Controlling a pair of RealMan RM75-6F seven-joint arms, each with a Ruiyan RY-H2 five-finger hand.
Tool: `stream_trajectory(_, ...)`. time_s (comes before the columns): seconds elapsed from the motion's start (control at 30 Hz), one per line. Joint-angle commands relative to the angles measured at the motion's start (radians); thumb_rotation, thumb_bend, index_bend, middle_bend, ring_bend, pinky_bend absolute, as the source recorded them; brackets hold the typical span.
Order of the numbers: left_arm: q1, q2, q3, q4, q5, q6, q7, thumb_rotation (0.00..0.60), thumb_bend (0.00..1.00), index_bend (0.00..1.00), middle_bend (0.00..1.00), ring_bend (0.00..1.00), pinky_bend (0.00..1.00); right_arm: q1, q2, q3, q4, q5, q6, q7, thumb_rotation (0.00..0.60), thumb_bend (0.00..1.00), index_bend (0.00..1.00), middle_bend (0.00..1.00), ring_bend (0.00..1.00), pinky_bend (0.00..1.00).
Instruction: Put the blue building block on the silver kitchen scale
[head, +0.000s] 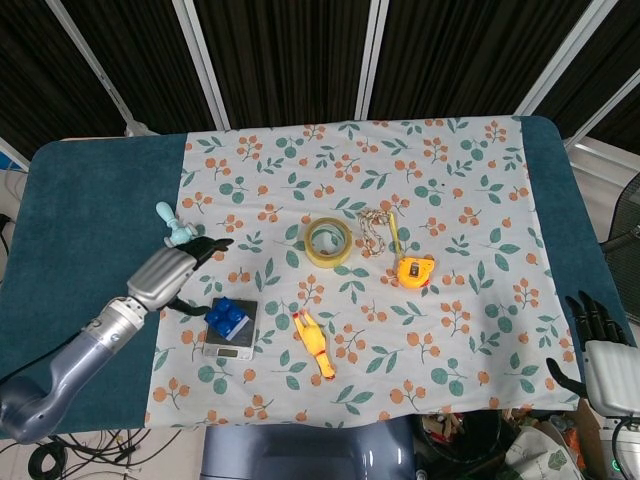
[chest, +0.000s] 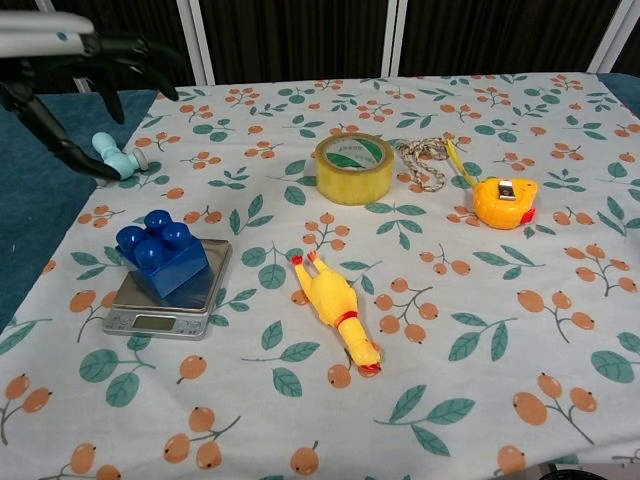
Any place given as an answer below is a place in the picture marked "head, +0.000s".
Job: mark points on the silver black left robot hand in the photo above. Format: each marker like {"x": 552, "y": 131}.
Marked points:
{"x": 160, "y": 275}

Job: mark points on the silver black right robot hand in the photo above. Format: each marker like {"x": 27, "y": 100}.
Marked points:
{"x": 612, "y": 375}

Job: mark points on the blue toy building block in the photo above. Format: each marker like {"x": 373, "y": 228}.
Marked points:
{"x": 225, "y": 317}

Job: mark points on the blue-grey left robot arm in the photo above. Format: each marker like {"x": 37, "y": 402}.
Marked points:
{"x": 75, "y": 360}

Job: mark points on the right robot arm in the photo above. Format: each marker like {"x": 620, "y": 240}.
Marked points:
{"x": 627, "y": 445}

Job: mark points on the small digital scale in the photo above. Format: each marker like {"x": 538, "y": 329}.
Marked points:
{"x": 227, "y": 352}

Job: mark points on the light blue roller massager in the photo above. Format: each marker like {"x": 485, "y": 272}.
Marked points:
{"x": 177, "y": 234}

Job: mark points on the teal fabric table cover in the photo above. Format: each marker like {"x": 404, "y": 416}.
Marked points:
{"x": 90, "y": 200}

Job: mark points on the white printed paper bag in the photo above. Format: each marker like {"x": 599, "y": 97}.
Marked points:
{"x": 540, "y": 455}

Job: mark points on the black waste bin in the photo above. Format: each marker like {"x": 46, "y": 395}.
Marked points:
{"x": 480, "y": 450}

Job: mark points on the black mesh chair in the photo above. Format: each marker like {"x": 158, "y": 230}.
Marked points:
{"x": 625, "y": 215}

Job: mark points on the yellow packing tape roll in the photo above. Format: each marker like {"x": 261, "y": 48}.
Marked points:
{"x": 325, "y": 262}

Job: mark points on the yellow rubber chicken toy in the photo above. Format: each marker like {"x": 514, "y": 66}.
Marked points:
{"x": 312, "y": 340}

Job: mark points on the blue-grey robot torso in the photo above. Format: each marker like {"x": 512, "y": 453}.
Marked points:
{"x": 300, "y": 450}

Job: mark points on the orange tape measure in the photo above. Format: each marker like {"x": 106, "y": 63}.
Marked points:
{"x": 412, "y": 272}

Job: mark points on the black pleated backdrop curtain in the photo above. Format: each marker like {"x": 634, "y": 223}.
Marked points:
{"x": 290, "y": 60}

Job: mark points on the floral printed tablecloth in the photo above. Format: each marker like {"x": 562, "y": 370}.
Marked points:
{"x": 425, "y": 175}

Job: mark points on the white metal frame post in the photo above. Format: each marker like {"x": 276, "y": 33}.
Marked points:
{"x": 371, "y": 60}
{"x": 95, "y": 65}
{"x": 205, "y": 60}
{"x": 560, "y": 55}
{"x": 605, "y": 110}

